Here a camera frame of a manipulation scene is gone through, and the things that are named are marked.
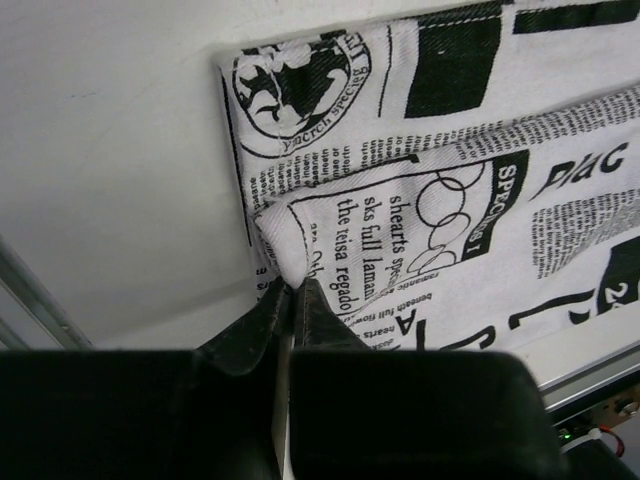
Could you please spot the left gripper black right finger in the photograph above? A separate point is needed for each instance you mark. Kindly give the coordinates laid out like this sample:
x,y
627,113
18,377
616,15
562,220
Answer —
x,y
359,413

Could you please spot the newspaper print trousers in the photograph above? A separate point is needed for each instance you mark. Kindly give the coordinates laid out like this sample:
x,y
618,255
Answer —
x,y
467,178

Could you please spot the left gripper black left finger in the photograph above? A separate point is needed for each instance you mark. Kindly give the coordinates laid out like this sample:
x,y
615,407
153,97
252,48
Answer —
x,y
205,413

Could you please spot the aluminium rail frame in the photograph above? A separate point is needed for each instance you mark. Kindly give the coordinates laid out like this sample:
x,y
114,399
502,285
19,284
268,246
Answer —
x,y
590,380

